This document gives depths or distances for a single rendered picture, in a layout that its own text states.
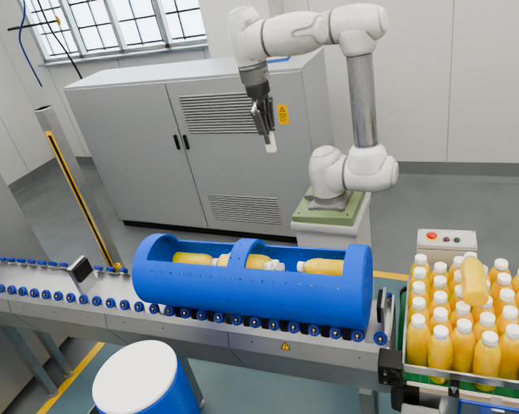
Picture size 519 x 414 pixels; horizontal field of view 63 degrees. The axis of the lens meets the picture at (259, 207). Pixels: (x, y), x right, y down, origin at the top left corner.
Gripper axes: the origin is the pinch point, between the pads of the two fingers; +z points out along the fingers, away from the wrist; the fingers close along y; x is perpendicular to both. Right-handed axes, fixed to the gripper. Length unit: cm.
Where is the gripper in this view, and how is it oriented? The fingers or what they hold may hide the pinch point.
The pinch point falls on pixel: (269, 142)
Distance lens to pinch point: 141.8
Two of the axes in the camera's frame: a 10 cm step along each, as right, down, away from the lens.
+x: -8.8, -0.4, 4.8
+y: 4.2, -5.3, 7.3
